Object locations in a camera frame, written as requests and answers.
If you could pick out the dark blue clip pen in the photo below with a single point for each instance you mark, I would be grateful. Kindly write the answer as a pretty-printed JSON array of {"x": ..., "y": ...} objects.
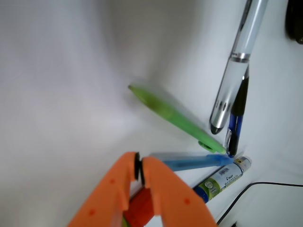
[{"x": 236, "y": 117}]

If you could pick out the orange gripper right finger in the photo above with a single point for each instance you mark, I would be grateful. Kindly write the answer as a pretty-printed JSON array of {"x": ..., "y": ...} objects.
[{"x": 172, "y": 199}]

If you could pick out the black mesh pen holder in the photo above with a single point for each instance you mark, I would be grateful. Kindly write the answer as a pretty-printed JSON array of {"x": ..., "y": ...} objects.
[{"x": 294, "y": 20}]

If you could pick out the light blue pen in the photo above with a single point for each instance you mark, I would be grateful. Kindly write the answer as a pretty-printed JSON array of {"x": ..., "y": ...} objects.
[{"x": 187, "y": 161}]

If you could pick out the blue whiteboard marker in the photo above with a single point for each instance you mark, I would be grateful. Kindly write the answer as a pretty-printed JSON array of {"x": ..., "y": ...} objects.
[{"x": 222, "y": 178}]

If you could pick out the green pen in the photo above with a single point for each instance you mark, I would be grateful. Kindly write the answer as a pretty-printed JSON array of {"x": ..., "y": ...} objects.
[{"x": 167, "y": 112}]

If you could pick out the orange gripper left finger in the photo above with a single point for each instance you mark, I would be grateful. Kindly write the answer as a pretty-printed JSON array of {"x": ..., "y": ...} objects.
[{"x": 106, "y": 204}]

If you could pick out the silver metallic pen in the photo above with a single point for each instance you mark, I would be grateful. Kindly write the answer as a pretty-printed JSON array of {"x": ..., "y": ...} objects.
[{"x": 237, "y": 63}]

